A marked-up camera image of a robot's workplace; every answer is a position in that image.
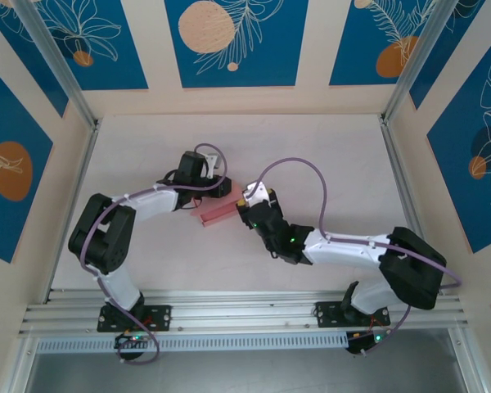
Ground pink paper box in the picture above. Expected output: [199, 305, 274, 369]
[189, 183, 249, 228]

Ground blue poster lily flower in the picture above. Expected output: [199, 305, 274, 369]
[28, 0, 149, 92]

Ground blue illustrated poster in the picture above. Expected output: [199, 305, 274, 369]
[164, 0, 311, 89]

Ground grey metal sheet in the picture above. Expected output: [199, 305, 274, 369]
[24, 351, 475, 393]

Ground blue poster fern orange circle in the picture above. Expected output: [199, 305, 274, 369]
[328, 0, 445, 87]

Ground blue poster orange circle flower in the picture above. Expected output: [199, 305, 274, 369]
[0, 56, 55, 264]

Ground blue poster dark circle flower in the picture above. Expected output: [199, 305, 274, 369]
[426, 38, 491, 255]

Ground blue poster white leaves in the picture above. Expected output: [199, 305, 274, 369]
[0, 0, 70, 119]
[408, 0, 489, 111]

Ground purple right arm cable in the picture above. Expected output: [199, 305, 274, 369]
[253, 156, 463, 357]

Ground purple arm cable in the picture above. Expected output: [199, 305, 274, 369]
[253, 156, 463, 357]
[81, 142, 229, 365]

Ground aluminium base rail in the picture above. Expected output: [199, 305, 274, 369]
[18, 288, 474, 339]

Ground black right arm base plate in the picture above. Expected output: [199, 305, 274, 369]
[313, 300, 391, 329]

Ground aluminium side rail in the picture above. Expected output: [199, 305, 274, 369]
[378, 114, 443, 296]
[43, 120, 103, 304]

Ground grey slotted cable duct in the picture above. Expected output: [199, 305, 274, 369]
[35, 332, 349, 354]

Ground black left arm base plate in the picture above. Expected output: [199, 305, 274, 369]
[97, 303, 173, 333]

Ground aluminium corner post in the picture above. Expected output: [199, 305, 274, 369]
[12, 0, 100, 133]
[378, 0, 462, 124]

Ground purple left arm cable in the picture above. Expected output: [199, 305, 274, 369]
[81, 142, 229, 365]

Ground aluminium frame upright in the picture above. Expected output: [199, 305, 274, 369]
[448, 327, 490, 393]
[6, 337, 40, 393]

